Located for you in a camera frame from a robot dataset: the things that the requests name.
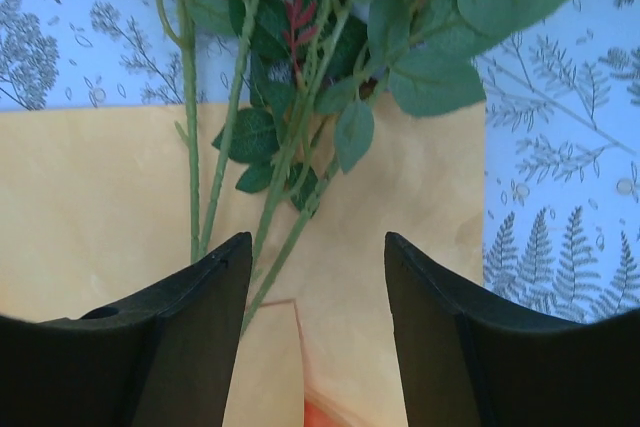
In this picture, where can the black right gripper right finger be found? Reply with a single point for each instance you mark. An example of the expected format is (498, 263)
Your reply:
(468, 357)

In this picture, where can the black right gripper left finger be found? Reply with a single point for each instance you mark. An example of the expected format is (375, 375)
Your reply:
(162, 356)

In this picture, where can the orange paper bouquet wrap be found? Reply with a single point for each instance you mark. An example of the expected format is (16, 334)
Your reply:
(95, 206)

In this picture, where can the artificial flower bunch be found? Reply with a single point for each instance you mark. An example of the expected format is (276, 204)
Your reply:
(306, 78)

